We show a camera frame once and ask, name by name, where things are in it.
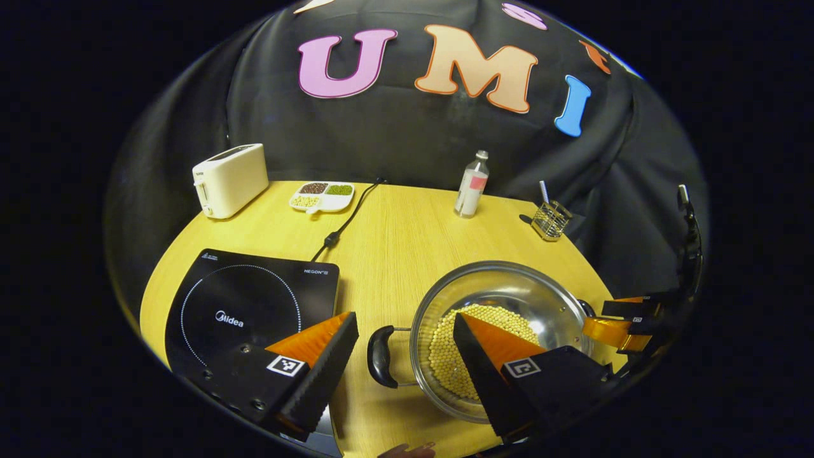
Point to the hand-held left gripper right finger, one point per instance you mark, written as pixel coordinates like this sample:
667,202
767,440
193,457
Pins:
477,369

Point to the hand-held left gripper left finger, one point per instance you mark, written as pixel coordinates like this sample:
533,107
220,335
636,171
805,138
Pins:
324,375

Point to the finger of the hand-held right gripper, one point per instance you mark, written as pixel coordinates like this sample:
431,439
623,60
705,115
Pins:
613,332
623,308

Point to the stainless steel pot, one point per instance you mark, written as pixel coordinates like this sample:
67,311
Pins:
509,286

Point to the black induction cooktop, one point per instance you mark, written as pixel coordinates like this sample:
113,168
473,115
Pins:
254,286

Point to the heap of yellow beans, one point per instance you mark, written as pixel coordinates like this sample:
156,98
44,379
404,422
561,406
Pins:
445,356

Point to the striped straw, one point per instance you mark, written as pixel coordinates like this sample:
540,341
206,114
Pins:
544,192

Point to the white divided bean dish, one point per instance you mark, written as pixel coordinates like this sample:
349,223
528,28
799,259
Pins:
321,203

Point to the clear bottle with pink label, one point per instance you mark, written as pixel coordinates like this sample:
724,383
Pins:
469,197

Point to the white toaster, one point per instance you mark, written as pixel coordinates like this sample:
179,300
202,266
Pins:
232,181

